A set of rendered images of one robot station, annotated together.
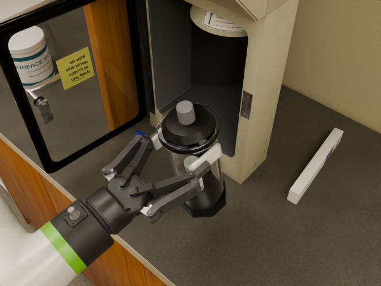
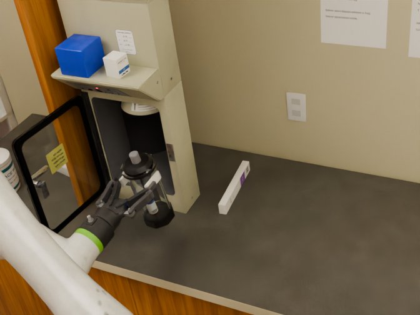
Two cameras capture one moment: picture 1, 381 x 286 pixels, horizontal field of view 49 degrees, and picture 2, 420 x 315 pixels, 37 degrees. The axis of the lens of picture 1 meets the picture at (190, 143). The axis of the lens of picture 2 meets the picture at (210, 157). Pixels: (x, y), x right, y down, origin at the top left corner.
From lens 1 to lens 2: 1.22 m
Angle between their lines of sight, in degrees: 15
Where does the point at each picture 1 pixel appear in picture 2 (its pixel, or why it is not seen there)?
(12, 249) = (64, 242)
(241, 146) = (177, 182)
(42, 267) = (82, 245)
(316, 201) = (239, 209)
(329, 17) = (215, 88)
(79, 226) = (95, 224)
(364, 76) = (252, 120)
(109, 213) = (108, 216)
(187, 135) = (139, 168)
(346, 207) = (259, 207)
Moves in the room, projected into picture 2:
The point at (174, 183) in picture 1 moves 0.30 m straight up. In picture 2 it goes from (139, 195) to (117, 106)
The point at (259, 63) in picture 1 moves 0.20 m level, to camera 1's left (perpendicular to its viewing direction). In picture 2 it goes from (169, 124) to (107, 139)
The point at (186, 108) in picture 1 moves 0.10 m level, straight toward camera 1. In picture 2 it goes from (134, 154) to (140, 173)
